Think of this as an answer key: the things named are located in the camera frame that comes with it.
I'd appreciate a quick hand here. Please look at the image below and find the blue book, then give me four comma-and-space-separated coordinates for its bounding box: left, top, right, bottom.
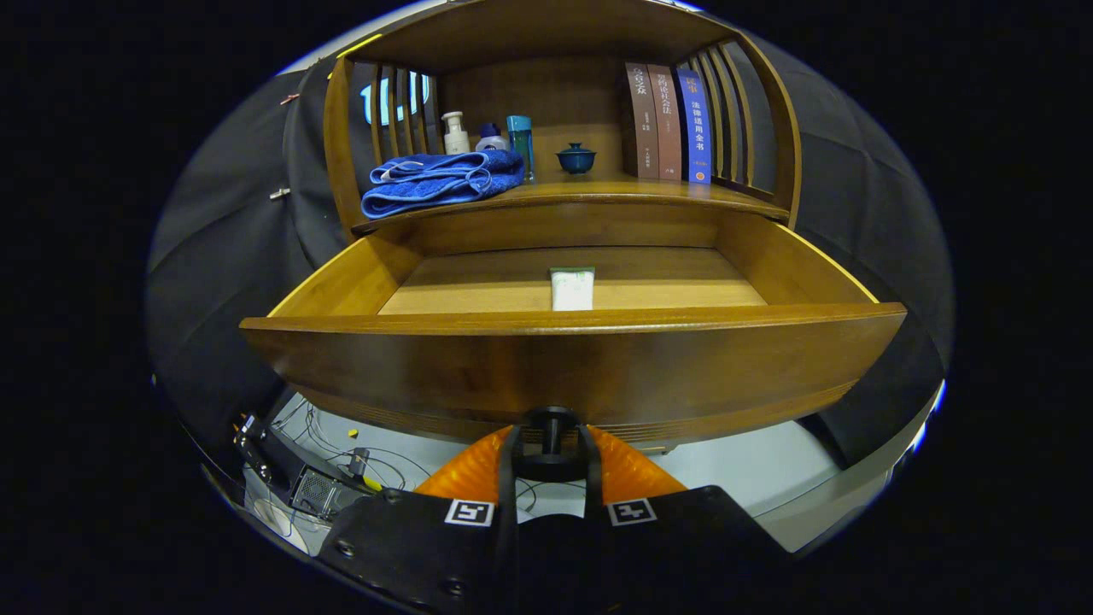
675, 68, 712, 185

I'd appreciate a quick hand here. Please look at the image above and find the blue folded towel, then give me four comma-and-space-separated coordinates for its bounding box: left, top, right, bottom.
361, 150, 526, 220

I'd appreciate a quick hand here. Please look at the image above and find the wooden drawer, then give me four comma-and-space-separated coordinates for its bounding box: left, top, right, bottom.
239, 209, 908, 482

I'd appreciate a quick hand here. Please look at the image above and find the wooden cabinet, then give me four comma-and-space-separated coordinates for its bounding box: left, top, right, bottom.
323, 0, 804, 249

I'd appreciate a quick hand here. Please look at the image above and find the wooden countertop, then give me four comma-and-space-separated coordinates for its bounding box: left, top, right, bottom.
352, 167, 791, 236

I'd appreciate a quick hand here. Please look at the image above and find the white tube with green cap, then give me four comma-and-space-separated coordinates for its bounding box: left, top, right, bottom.
549, 266, 596, 312

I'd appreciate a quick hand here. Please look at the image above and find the reddish brown book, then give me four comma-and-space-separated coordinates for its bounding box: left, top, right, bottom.
646, 64, 684, 182

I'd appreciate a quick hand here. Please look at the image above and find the grey mesh electronic box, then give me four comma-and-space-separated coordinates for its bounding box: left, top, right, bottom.
289, 466, 347, 522

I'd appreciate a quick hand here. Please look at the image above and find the tangle of thin cables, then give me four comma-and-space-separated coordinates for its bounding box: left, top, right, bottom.
273, 397, 436, 495

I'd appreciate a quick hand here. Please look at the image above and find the white pump bottle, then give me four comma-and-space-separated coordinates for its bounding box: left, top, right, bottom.
441, 111, 471, 156

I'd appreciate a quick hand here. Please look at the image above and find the clear teal bottle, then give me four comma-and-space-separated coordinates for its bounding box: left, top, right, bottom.
506, 115, 536, 183

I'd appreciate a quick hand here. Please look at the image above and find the blue lidded teacup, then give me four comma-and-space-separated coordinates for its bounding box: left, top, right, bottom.
556, 143, 598, 176

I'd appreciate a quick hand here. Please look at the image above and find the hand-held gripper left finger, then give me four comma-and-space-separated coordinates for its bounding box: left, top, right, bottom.
318, 425, 522, 615

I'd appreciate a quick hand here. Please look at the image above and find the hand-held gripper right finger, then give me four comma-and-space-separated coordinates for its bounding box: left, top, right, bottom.
581, 425, 799, 615

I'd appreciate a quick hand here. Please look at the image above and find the dark brown book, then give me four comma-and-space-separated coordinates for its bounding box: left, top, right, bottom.
623, 61, 660, 180

